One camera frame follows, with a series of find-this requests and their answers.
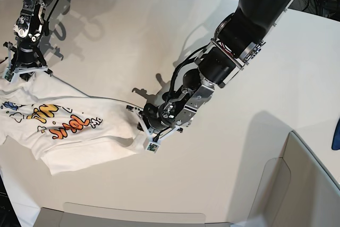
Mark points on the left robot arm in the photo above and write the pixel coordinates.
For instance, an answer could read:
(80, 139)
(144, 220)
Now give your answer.
(236, 41)

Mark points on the blue cloth at edge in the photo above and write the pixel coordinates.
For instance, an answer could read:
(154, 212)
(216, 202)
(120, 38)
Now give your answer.
(336, 137)

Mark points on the white printed t-shirt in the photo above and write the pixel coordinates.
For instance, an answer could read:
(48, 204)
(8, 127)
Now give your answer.
(65, 128)

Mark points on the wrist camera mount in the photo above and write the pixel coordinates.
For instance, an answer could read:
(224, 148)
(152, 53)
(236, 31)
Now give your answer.
(24, 74)
(149, 138)

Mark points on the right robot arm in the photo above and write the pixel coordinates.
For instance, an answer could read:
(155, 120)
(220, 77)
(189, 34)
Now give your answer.
(29, 28)

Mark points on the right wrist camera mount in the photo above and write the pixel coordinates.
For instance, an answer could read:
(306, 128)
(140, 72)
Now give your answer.
(24, 74)

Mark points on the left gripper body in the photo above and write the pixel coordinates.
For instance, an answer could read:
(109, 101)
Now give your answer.
(153, 119)

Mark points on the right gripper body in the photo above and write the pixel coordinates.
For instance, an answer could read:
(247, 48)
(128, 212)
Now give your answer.
(27, 55)

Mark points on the grey cardboard box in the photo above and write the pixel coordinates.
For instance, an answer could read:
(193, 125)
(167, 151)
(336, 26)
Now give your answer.
(295, 190)

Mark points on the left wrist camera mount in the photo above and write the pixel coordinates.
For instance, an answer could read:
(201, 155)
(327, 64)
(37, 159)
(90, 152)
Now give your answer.
(149, 138)

